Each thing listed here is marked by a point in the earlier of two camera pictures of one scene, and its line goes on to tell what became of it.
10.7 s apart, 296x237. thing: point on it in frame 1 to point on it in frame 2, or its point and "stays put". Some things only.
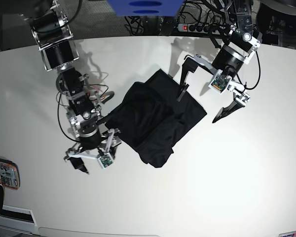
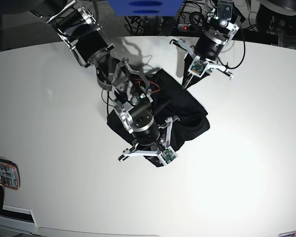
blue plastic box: [145, 8] stays put
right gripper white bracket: [220, 83] to [201, 67]
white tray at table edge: [17, 219] stays put
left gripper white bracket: [104, 159] to [166, 154]
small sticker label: [294, 233] stays put
